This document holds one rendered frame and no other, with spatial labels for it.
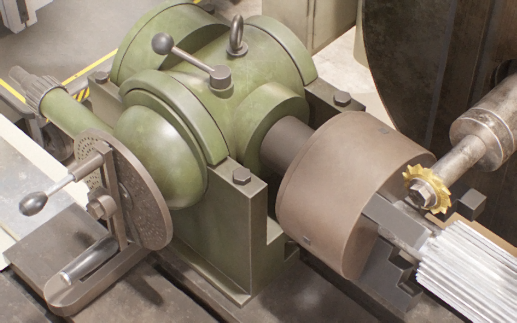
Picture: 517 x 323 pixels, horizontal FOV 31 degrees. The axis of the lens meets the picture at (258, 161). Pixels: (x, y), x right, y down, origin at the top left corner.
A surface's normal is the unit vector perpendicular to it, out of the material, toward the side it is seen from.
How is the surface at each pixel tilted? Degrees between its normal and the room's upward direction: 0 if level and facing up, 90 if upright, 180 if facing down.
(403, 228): 35
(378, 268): 65
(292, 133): 11
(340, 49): 0
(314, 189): 51
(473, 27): 90
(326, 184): 43
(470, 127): 90
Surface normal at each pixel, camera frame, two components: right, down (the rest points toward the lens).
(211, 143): 0.59, 0.05
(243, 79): 0.34, -0.35
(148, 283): 0.00, -0.67
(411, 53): -0.69, 0.54
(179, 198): 0.14, 0.77
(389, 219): -0.40, -0.24
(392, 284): -0.63, 0.20
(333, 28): 0.72, 0.51
